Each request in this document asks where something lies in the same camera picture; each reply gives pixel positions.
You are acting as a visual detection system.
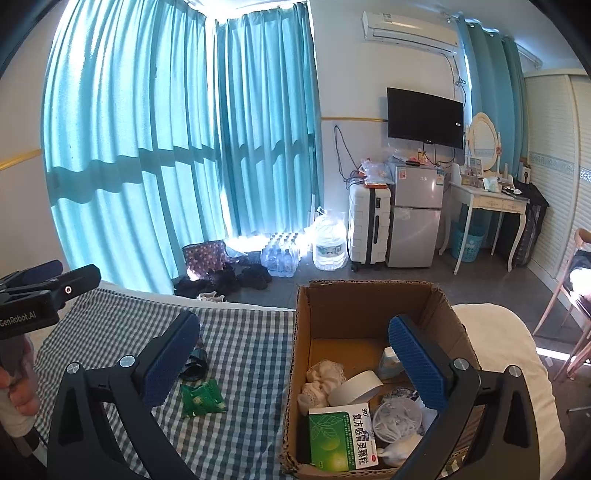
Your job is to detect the white bear toy blue star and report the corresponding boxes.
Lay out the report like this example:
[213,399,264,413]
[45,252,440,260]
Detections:
[378,433,423,468]

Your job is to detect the green snack packet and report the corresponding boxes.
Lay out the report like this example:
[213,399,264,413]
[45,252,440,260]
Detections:
[180,379,228,418]

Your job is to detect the black round lidded container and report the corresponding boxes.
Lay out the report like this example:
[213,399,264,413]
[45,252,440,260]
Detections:
[179,342,208,382]

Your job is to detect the white lace cloth bundle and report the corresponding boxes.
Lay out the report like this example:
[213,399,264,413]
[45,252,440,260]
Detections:
[297,360,346,416]

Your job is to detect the blue white tissue pack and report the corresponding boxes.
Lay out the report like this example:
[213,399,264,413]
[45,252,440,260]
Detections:
[377,346,404,381]

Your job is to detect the person's left hand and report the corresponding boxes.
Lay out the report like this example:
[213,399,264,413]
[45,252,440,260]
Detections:
[0,335,40,417]

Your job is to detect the cream fuzzy blanket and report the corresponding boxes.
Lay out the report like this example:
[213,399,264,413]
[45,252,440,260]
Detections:
[450,301,567,480]

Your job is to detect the clear cotton swab cup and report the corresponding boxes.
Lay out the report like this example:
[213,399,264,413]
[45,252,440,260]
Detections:
[373,397,422,443]

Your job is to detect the patterned dark bag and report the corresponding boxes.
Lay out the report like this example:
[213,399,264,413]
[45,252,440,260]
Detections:
[182,240,228,280]

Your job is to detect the checkered gingham tablecloth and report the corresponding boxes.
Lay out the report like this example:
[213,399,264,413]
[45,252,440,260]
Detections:
[35,287,296,479]

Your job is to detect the white tape roll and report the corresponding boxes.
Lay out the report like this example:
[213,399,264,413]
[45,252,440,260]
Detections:
[342,370,384,405]

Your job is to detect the green white medicine box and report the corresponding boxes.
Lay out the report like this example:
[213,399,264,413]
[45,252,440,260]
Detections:
[308,403,379,472]

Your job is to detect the wooden chair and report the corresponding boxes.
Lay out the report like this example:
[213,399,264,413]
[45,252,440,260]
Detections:
[532,228,590,380]

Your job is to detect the teal window curtain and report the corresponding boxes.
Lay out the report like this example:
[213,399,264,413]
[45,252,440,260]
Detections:
[42,1,322,294]

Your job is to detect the brown cardboard box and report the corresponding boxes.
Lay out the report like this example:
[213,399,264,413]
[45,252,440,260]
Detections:
[280,280,481,479]

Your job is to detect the blue laundry basket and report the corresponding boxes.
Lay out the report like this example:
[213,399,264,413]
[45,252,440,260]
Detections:
[450,222,485,263]

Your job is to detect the pack of water bottles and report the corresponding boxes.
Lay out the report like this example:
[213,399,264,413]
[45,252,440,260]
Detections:
[260,232,301,278]

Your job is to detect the white dressing table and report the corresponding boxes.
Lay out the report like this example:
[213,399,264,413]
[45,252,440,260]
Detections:
[438,179,531,275]

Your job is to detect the silver mini fridge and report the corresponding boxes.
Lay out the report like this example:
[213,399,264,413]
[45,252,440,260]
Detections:
[387,161,445,269]

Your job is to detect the large water jug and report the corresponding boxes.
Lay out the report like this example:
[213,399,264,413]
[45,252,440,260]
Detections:
[311,207,348,271]

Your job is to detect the white suitcase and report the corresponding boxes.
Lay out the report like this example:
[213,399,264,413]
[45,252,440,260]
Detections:
[348,184,391,271]

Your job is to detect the oval vanity mirror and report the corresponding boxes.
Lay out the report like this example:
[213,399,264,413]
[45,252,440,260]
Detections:
[467,112,502,176]

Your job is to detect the black wall television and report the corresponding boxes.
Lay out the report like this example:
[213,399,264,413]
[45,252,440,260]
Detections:
[387,87,464,149]

